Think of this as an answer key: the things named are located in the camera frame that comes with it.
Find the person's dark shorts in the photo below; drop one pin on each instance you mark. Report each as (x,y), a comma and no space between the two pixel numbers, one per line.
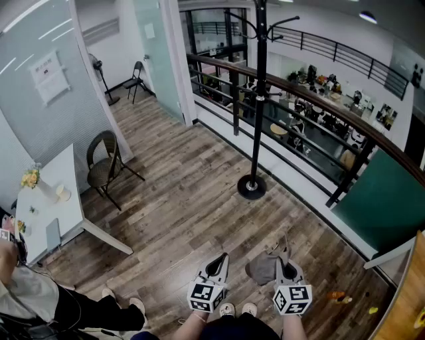
(239,328)

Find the wooden-topped black railing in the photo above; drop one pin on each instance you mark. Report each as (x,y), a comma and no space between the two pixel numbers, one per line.
(332,109)

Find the white table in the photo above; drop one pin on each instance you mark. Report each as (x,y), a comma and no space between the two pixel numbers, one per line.
(66,209)

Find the wooden table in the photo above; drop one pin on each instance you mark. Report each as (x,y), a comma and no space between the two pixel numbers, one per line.
(408,299)

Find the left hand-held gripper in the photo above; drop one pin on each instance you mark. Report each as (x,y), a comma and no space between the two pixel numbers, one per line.
(202,293)

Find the person's left forearm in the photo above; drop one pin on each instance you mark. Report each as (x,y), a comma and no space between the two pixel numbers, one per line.
(187,328)

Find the yellow flowers in vase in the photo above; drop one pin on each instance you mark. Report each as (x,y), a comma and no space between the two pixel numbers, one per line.
(30,178)

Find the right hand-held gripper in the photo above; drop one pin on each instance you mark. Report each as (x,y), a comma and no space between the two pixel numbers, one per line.
(293,299)

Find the black coat stand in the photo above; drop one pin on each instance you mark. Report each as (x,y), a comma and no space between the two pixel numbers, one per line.
(257,133)

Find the person's right forearm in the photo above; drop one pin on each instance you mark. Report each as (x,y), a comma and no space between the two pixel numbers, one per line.
(293,328)

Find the white wall notice holder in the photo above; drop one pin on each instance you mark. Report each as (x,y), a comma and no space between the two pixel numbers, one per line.
(50,79)

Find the orange bottle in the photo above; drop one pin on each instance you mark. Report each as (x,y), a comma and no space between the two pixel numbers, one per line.
(337,296)

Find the grey cap hat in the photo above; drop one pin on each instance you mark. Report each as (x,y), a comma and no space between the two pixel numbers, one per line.
(262,269)

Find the person's right shoe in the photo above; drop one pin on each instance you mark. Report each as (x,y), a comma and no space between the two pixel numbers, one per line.
(249,308)

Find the black balcony railing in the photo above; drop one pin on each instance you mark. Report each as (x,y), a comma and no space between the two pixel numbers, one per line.
(335,51)

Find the frosted glass door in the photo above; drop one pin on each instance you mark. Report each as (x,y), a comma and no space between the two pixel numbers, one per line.
(156,66)

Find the round ceiling lamp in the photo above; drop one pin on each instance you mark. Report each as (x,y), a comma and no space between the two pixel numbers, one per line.
(368,17)

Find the white cup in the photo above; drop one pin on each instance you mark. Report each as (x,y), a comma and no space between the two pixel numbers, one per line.
(63,193)

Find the small yellow toy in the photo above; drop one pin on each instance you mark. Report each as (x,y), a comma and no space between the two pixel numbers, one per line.
(373,310)

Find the black folding chair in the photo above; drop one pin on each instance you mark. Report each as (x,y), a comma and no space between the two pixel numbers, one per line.
(137,69)

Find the black standing fan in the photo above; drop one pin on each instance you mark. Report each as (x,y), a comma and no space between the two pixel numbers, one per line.
(97,64)

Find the black wall decoration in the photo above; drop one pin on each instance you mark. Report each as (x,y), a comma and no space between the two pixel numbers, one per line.
(416,78)

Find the green and yellow toy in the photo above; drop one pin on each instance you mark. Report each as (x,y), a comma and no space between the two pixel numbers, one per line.
(420,318)

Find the green board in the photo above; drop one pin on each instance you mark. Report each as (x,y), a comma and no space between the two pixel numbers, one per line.
(382,206)

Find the person's left shoe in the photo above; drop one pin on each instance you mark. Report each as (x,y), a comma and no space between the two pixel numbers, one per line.
(227,309)

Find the person's shoe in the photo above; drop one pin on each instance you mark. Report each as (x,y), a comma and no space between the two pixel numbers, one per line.
(227,309)
(249,308)

